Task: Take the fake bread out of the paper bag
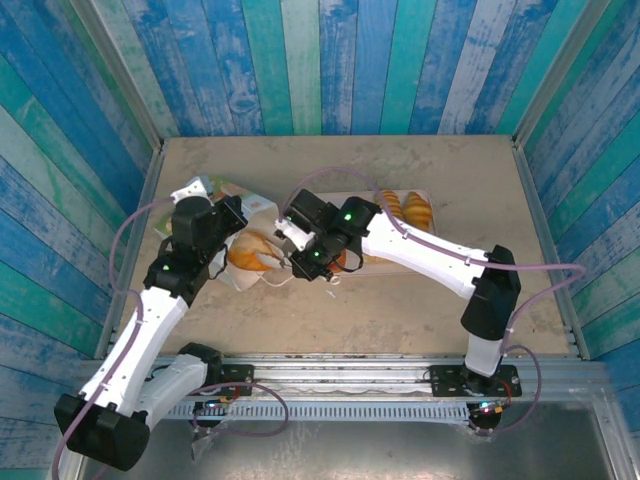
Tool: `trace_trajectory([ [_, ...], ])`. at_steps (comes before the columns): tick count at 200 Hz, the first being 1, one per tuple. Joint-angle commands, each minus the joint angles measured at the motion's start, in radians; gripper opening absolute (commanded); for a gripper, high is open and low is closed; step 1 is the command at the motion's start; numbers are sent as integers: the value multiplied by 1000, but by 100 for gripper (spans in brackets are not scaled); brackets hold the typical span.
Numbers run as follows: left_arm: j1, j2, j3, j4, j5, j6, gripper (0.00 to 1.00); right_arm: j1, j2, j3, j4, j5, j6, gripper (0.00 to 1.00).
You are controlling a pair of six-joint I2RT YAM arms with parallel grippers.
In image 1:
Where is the ridged golden fake bread roll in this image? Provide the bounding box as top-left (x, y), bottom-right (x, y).
top-left (377, 189), bottom-right (405, 224)

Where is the large golden fake croissant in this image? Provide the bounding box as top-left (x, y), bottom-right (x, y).
top-left (402, 192), bottom-right (434, 232)

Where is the aluminium corner post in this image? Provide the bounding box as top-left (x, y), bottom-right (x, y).
top-left (513, 0), bottom-right (612, 149)
top-left (69, 0), bottom-right (165, 151)

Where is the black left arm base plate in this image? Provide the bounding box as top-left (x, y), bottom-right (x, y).
top-left (189, 363), bottom-right (255, 397)

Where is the aluminium side rail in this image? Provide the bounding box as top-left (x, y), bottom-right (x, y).
top-left (512, 139), bottom-right (592, 360)
top-left (94, 142), bottom-right (167, 359)

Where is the circuit board with LEDs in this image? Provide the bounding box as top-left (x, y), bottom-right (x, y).
top-left (193, 397), bottom-right (237, 412)
top-left (472, 398), bottom-right (507, 416)

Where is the slotted grey cable duct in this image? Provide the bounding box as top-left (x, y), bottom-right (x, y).
top-left (164, 399), bottom-right (474, 426)

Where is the white printed paper bag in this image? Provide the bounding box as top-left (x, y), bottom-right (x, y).
top-left (152, 173), bottom-right (301, 294)

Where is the clear plastic scrap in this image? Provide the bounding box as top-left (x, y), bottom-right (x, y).
top-left (189, 424), bottom-right (221, 460)

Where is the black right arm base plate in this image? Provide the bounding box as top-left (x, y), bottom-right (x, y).
top-left (429, 363), bottom-right (522, 399)

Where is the aluminium mounting rail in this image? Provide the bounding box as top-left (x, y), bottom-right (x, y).
top-left (79, 352), bottom-right (614, 407)

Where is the pale rectangular tray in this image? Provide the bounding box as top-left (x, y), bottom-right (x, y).
top-left (294, 190), bottom-right (441, 279)

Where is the shiny steel panel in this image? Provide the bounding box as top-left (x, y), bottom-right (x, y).
top-left (79, 417), bottom-right (619, 480)

